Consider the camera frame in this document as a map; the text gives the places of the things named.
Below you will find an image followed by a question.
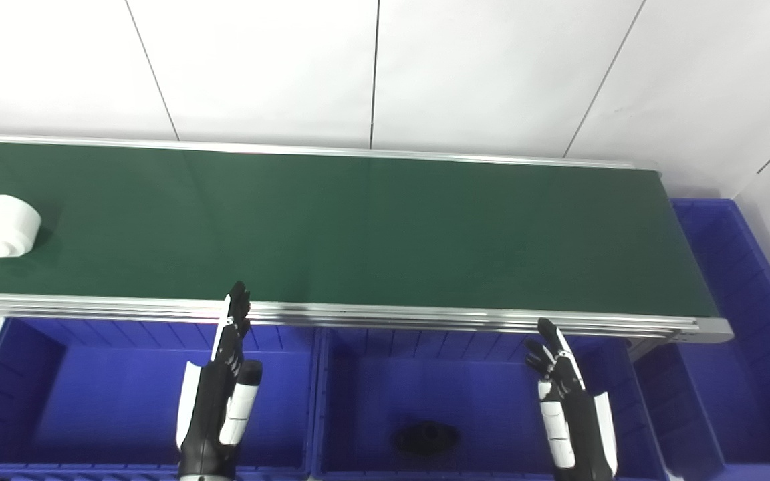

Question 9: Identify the black plastic part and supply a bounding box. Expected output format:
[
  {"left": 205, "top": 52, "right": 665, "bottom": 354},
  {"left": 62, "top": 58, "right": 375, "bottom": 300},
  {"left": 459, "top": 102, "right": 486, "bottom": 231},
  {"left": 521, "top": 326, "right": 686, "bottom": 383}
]
[{"left": 393, "top": 421, "right": 461, "bottom": 456}]

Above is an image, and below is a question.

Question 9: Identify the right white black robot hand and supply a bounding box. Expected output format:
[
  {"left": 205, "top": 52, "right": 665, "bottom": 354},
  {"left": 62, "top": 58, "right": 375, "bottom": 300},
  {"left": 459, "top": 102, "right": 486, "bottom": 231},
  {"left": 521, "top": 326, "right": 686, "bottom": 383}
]
[{"left": 525, "top": 318, "right": 620, "bottom": 481}]

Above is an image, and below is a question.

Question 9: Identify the green conveyor belt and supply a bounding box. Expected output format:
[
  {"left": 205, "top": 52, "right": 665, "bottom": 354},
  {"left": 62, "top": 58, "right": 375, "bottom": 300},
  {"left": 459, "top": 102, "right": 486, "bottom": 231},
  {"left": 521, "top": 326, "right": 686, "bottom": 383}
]
[{"left": 0, "top": 132, "right": 735, "bottom": 345}]

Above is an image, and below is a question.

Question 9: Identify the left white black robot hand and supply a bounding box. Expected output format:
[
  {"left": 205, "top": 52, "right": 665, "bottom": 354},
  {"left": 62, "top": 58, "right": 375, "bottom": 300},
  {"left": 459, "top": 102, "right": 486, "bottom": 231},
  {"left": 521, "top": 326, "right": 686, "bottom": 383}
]
[{"left": 176, "top": 281, "right": 264, "bottom": 480}]

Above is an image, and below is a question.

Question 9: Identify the blue plastic bin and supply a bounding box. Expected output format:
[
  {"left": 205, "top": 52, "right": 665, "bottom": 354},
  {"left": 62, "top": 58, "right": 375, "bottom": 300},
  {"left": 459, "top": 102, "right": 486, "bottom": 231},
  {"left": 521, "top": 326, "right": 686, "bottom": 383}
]
[
  {"left": 0, "top": 317, "right": 322, "bottom": 481},
  {"left": 632, "top": 198, "right": 770, "bottom": 481},
  {"left": 311, "top": 327, "right": 668, "bottom": 481}
]

